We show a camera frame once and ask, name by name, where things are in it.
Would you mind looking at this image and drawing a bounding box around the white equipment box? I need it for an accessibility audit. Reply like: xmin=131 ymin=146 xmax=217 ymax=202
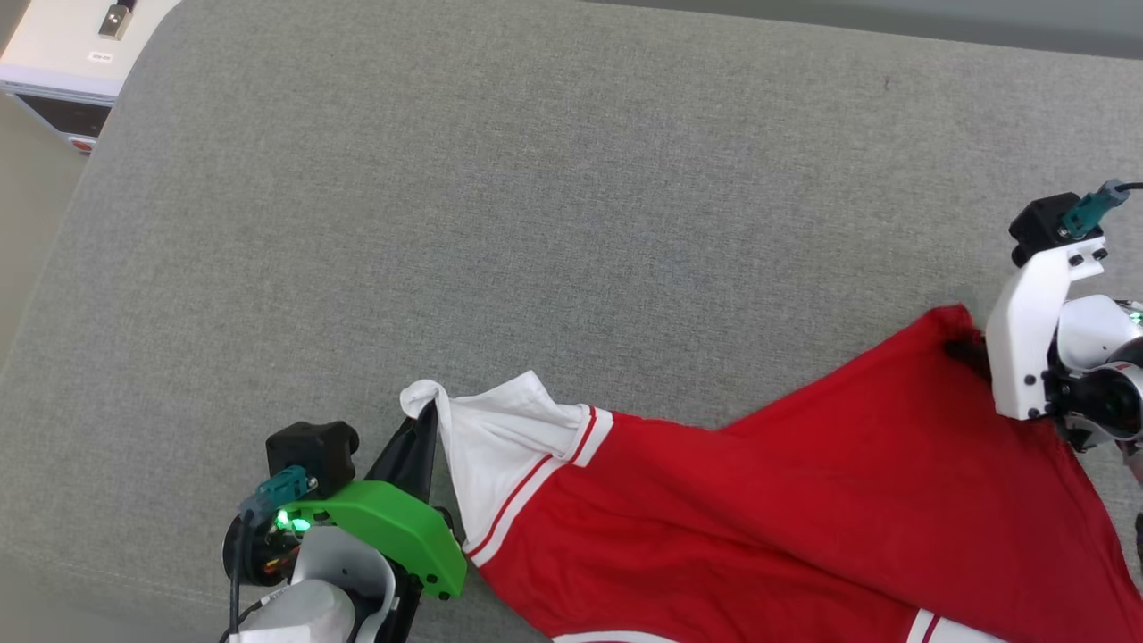
xmin=0 ymin=0 xmax=181 ymax=154

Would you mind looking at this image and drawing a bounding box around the teal cable connector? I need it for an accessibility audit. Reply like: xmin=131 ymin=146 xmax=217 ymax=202
xmin=238 ymin=465 xmax=319 ymax=528
xmin=1060 ymin=179 xmax=1131 ymax=241

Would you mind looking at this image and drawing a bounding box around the teal right cable connector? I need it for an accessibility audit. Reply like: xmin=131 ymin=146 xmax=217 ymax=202
xmin=1060 ymin=179 xmax=1131 ymax=241

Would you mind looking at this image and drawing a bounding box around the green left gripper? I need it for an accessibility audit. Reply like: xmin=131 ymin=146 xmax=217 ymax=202
xmin=221 ymin=401 xmax=468 ymax=600

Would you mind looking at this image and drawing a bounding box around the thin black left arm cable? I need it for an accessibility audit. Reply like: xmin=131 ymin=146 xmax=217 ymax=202
xmin=218 ymin=527 xmax=269 ymax=643

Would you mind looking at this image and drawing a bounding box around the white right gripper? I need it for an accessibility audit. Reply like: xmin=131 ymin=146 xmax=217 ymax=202
xmin=945 ymin=235 xmax=1110 ymax=422

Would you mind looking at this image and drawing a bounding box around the red and white garment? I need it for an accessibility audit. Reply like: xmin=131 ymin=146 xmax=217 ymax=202
xmin=399 ymin=304 xmax=1143 ymax=643

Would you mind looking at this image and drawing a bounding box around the grey fabric sofa cushion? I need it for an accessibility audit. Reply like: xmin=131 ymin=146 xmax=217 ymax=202
xmin=0 ymin=0 xmax=1143 ymax=643

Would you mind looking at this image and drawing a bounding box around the teal left cable connector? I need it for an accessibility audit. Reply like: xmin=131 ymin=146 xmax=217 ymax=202
xmin=238 ymin=465 xmax=319 ymax=528

